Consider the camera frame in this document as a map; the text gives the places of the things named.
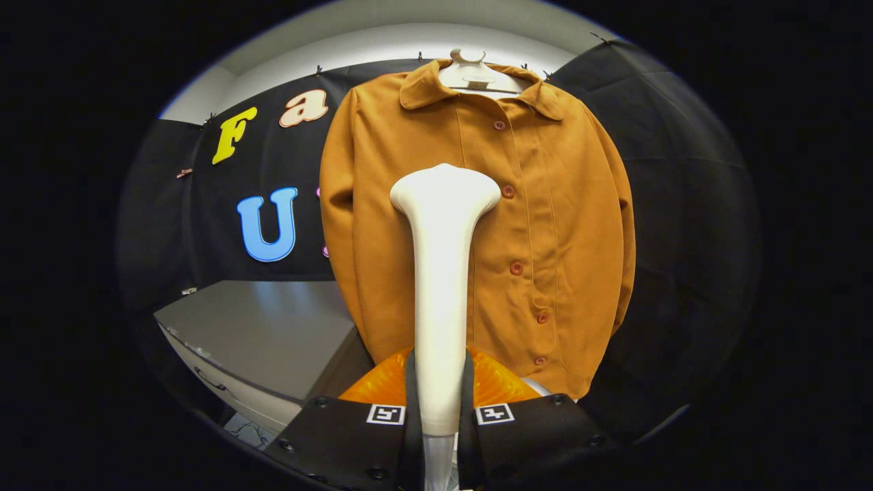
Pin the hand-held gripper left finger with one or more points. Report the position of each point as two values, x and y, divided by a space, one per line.
341 436

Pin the white garment steamer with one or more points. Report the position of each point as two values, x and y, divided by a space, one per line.
442 273

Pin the orange button shirt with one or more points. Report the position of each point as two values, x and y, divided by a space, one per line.
545 204

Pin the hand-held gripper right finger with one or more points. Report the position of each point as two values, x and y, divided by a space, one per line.
539 436

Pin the white clothes hanger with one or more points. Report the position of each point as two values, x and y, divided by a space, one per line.
477 73

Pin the grey cabinet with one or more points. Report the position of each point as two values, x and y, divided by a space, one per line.
273 334

